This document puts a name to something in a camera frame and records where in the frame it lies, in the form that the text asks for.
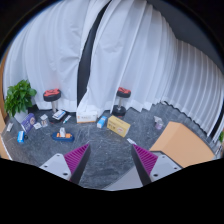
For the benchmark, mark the small glass jar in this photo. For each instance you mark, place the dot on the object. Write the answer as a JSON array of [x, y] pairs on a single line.
[[158, 123]]

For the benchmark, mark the blue can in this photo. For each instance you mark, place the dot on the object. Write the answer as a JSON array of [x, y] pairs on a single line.
[[20, 136]]

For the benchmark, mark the left black red stool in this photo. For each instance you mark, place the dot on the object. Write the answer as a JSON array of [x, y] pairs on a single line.
[[52, 96]]

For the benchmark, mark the small clear cup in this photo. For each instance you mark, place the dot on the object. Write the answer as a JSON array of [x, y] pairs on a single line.
[[44, 120]]

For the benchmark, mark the black red stool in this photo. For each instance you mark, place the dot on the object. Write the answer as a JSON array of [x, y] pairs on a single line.
[[119, 110], [52, 96]]

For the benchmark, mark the purple box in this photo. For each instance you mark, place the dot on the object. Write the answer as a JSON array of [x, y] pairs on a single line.
[[28, 122]]

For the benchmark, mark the black white book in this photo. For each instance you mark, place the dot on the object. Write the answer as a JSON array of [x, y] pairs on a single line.
[[59, 114]]

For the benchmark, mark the green potted plant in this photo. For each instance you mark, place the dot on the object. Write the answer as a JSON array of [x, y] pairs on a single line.
[[19, 100]]

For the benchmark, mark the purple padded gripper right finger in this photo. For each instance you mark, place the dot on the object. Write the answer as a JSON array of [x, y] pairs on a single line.
[[152, 167]]

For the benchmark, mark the small blue white box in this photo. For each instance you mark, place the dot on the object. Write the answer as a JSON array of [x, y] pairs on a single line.
[[102, 122]]

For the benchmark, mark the yellow cardboard box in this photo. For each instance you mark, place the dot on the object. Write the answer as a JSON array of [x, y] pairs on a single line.
[[118, 126]]

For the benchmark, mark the white tissue box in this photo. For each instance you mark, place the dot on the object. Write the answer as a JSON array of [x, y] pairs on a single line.
[[86, 116]]

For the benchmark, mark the left white curtain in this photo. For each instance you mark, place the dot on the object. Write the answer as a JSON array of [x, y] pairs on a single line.
[[47, 51]]

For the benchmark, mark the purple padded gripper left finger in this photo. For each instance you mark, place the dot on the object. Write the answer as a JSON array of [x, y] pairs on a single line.
[[69, 166]]

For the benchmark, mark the white curtain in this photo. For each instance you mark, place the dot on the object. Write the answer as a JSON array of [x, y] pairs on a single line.
[[47, 51], [135, 48]]

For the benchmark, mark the right white curtain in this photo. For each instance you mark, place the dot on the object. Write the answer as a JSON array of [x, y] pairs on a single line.
[[135, 48]]

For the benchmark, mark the right black red stool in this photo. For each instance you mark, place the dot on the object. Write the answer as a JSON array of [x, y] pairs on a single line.
[[119, 110]]

